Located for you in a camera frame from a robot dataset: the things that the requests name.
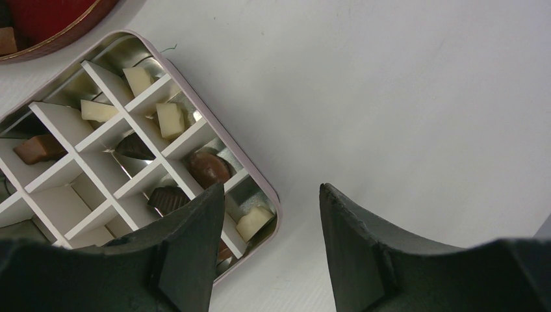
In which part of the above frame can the red round plate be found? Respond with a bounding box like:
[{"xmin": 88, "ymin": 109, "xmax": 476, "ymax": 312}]
[{"xmin": 1, "ymin": 1, "xmax": 118, "ymax": 64}]

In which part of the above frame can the dark ridged chocolate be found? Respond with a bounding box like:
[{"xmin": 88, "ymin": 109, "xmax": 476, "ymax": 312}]
[{"xmin": 147, "ymin": 186, "xmax": 190, "ymax": 216}]

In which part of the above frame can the caramel block chocolate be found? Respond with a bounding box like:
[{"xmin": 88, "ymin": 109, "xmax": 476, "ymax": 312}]
[{"xmin": 13, "ymin": 134, "xmax": 68, "ymax": 165}]

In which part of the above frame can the dark leaf chocolate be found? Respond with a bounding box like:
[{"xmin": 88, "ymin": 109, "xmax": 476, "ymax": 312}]
[{"xmin": 115, "ymin": 133, "xmax": 155, "ymax": 161}]

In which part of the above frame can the pink tin box with dividers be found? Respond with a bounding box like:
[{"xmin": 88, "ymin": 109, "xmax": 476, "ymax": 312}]
[{"xmin": 1, "ymin": 31, "xmax": 280, "ymax": 280}]

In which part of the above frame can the brown chocolate piece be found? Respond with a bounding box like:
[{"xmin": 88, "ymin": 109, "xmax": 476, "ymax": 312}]
[{"xmin": 0, "ymin": 27, "xmax": 18, "ymax": 55}]

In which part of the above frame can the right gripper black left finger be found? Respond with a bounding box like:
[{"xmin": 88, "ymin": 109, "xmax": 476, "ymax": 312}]
[{"xmin": 1, "ymin": 184, "xmax": 224, "ymax": 311}]

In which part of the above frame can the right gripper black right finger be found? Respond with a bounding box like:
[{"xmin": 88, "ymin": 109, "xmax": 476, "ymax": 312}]
[{"xmin": 319, "ymin": 183, "xmax": 550, "ymax": 311}]

